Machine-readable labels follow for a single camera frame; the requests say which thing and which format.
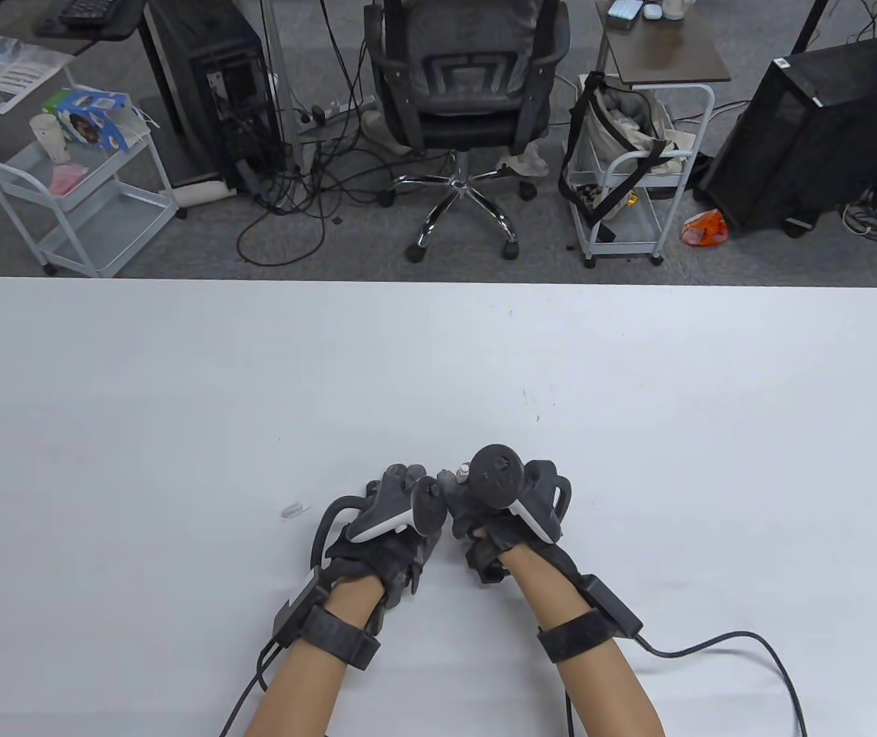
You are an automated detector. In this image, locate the white three-tier cart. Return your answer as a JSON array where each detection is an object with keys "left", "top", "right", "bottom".
[{"left": 0, "top": 61, "right": 180, "bottom": 279}]

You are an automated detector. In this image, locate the pink packet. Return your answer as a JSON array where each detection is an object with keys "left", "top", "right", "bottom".
[{"left": 49, "top": 164, "right": 90, "bottom": 197}]

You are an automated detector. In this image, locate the person's left hand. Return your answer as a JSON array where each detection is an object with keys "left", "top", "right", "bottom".
[{"left": 323, "top": 464, "right": 443, "bottom": 611}]

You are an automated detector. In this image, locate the person's right hand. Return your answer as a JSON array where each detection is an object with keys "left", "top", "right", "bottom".
[{"left": 438, "top": 459, "right": 574, "bottom": 588}]

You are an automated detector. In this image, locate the white paper roll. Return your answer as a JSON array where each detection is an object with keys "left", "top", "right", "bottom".
[{"left": 172, "top": 179, "right": 227, "bottom": 207}]

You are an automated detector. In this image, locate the beige bag with black strap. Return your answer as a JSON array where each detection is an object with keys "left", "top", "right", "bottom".
[{"left": 558, "top": 71, "right": 697, "bottom": 245}]

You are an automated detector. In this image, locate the black wrist camera with strap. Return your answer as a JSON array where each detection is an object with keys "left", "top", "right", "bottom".
[
  {"left": 537, "top": 574, "right": 645, "bottom": 665},
  {"left": 271, "top": 568, "right": 382, "bottom": 673}
]

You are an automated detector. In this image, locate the brown side table top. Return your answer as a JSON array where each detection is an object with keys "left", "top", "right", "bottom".
[{"left": 596, "top": 0, "right": 733, "bottom": 85}]

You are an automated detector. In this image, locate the white power strip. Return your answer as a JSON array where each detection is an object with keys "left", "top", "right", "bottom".
[{"left": 294, "top": 94, "right": 379, "bottom": 127}]

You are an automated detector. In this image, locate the black keyboard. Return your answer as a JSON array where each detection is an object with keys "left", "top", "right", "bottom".
[{"left": 60, "top": 0, "right": 115, "bottom": 29}]

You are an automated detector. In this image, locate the black mesh computer tower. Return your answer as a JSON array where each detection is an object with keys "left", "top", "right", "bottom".
[{"left": 696, "top": 32, "right": 877, "bottom": 239}]

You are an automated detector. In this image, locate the black keyboard tray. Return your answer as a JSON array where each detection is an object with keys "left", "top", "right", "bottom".
[{"left": 31, "top": 0, "right": 149, "bottom": 41}]

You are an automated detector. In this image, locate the tangle of black cables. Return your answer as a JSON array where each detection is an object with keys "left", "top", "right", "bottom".
[{"left": 235, "top": 0, "right": 455, "bottom": 268}]

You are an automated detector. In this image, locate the person's right forearm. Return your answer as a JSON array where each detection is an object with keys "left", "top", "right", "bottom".
[{"left": 500, "top": 549, "right": 666, "bottom": 737}]

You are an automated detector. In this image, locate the grey white hand controller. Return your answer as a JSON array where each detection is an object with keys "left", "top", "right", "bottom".
[
  {"left": 469, "top": 445, "right": 571, "bottom": 544},
  {"left": 312, "top": 472, "right": 447, "bottom": 569}
]

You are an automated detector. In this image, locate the person's left forearm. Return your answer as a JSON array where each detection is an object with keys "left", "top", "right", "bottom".
[{"left": 243, "top": 576, "right": 386, "bottom": 737}]

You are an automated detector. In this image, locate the white metal desk leg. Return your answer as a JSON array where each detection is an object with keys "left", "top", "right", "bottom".
[{"left": 260, "top": 0, "right": 305, "bottom": 177}]

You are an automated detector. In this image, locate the white narrow cart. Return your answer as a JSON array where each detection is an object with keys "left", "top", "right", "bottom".
[{"left": 566, "top": 74, "right": 716, "bottom": 269}]

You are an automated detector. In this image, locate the black open computer tower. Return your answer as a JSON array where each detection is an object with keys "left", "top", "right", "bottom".
[{"left": 143, "top": 0, "right": 286, "bottom": 194}]

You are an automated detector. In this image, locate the thick black cable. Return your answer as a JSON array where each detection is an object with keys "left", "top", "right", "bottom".
[{"left": 633, "top": 631, "right": 808, "bottom": 737}]

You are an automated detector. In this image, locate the blue printed box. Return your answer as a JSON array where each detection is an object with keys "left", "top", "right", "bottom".
[{"left": 57, "top": 87, "right": 132, "bottom": 152}]

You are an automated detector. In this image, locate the orange plastic bag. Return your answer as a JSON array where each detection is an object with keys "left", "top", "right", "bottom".
[{"left": 680, "top": 209, "right": 730, "bottom": 248}]

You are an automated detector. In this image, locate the white paper cup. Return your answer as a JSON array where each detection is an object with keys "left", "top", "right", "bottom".
[{"left": 29, "top": 114, "right": 71, "bottom": 164}]

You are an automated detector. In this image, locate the black metal pole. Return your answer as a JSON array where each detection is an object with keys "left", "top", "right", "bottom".
[{"left": 790, "top": 0, "right": 831, "bottom": 56}]

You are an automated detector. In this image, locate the black mesh office chair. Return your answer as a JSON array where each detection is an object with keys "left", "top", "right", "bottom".
[{"left": 363, "top": 0, "right": 571, "bottom": 264}]

